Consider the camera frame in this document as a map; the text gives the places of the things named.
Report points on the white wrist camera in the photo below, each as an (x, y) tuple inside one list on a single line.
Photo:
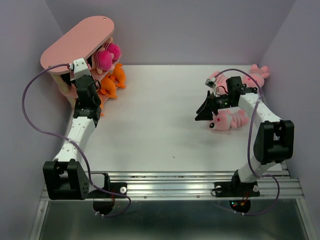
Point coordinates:
[(80, 68), (209, 83)]

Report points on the orange shark plush back-facing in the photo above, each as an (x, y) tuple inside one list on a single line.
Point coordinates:
[(101, 108)]

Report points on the orange shark plush mouth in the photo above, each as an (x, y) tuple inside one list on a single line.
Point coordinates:
[(118, 76)]

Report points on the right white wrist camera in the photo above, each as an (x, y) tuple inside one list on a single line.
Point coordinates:
[(209, 83)]

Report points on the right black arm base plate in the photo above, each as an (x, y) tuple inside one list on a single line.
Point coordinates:
[(227, 189)]

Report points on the pink three-tier wooden shelf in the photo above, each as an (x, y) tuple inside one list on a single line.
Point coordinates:
[(81, 42)]

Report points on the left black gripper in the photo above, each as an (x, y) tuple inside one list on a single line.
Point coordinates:
[(93, 81)]

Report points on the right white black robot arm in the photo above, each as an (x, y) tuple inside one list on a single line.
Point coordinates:
[(274, 142)]

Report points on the aluminium mounting rail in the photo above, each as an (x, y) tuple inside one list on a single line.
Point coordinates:
[(197, 185)]

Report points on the pink axolotl plush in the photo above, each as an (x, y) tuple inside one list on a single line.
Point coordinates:
[(225, 120), (259, 74)]

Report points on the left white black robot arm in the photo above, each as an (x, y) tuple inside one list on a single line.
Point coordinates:
[(65, 178)]

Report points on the doll plush black hair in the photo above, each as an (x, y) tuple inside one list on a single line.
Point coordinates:
[(102, 61)]

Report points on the doll plush edge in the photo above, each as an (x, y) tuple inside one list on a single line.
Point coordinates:
[(68, 78)]

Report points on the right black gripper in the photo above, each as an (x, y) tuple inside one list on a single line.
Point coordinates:
[(205, 112)]

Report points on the orange shark plush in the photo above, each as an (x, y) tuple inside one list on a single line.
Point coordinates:
[(108, 87)]

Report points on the pink axolotl plush front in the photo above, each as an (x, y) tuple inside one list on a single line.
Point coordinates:
[(225, 120)]

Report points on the doll plush pink striped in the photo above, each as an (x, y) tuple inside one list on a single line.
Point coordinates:
[(113, 48)]

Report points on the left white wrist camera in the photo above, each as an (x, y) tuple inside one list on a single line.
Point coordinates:
[(80, 68)]

